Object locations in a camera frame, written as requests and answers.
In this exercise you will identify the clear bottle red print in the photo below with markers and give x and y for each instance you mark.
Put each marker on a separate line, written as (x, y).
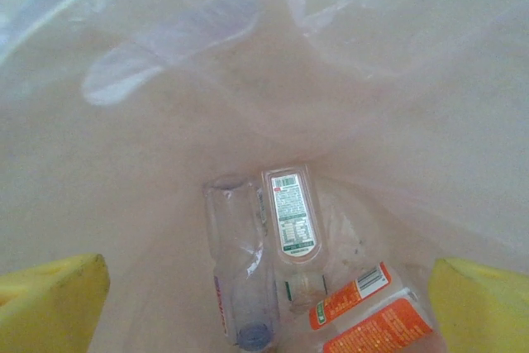
(239, 245)

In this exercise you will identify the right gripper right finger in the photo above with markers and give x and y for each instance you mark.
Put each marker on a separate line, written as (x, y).
(483, 311)

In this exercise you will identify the white bin with plastic liner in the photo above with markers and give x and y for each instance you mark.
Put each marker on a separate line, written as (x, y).
(165, 163)

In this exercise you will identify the orange label bottle brown cap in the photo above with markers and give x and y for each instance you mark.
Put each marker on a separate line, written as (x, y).
(372, 324)

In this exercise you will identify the clear bottle white green label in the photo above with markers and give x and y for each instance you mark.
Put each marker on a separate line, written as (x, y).
(291, 216)

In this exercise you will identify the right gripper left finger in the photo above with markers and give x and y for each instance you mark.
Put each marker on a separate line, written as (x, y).
(45, 307)

